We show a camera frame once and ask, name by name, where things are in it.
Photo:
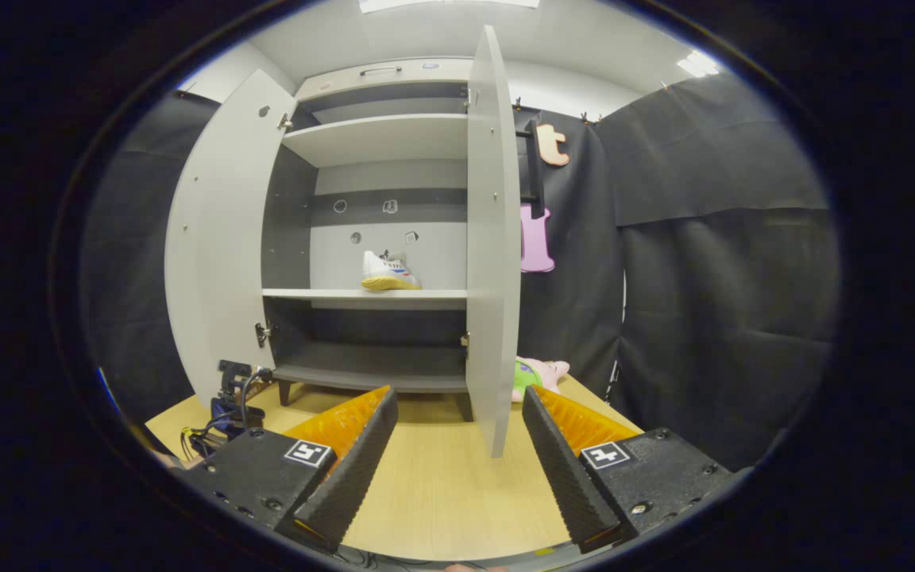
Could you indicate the white canvas shoe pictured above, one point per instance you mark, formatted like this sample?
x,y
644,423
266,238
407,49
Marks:
x,y
386,274

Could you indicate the ceiling light panel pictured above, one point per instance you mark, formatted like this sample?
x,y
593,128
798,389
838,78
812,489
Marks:
x,y
449,5
697,63

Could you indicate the white cabinet door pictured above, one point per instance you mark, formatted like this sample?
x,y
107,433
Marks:
x,y
493,238
219,238

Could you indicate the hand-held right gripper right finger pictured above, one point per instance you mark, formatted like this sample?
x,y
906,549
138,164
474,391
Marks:
x,y
565,477

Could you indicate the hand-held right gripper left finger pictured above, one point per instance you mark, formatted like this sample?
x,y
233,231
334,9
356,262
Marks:
x,y
354,477

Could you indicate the pink starfish plush toy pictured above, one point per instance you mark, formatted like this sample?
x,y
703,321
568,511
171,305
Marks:
x,y
541,372

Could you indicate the beige cabinet drawer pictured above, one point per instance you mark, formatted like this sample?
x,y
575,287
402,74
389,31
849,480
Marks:
x,y
346,79

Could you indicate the black backdrop cloth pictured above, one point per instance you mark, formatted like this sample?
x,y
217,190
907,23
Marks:
x,y
704,278

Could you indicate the grey shoe cabinet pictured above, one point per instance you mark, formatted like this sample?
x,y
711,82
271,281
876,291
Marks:
x,y
378,139

